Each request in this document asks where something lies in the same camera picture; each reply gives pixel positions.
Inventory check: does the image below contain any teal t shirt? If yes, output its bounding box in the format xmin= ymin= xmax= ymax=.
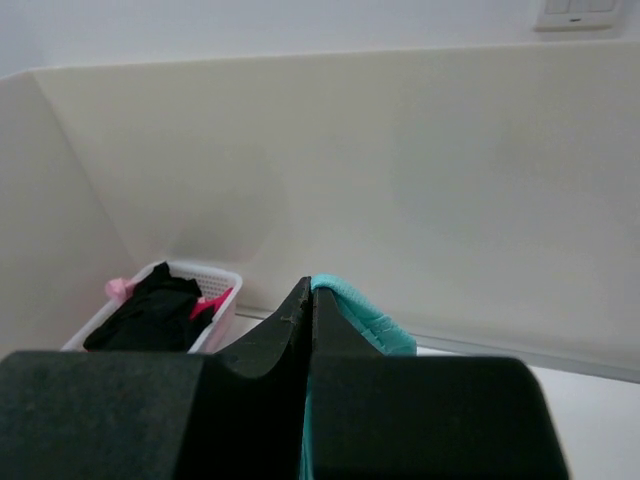
xmin=299 ymin=273 xmax=417 ymax=479

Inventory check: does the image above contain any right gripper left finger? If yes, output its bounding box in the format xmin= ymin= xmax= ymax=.
xmin=1 ymin=277 xmax=312 ymax=479

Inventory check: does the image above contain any light pink cloth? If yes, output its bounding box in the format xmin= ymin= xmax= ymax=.
xmin=105 ymin=277 xmax=137 ymax=304

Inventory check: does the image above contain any black t shirt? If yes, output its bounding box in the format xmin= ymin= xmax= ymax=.
xmin=83 ymin=263 xmax=213 ymax=352

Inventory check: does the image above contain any red pink t shirt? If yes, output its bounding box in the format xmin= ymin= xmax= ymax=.
xmin=189 ymin=288 xmax=233 ymax=321

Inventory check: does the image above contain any white wall switch plate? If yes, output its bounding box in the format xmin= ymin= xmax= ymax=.
xmin=533 ymin=0 xmax=623 ymax=32

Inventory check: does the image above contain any white plastic basket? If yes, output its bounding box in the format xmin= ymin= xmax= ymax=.
xmin=62 ymin=260 xmax=243 ymax=353

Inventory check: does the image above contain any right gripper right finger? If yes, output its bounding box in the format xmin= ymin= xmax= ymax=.
xmin=302 ymin=288 xmax=570 ymax=479

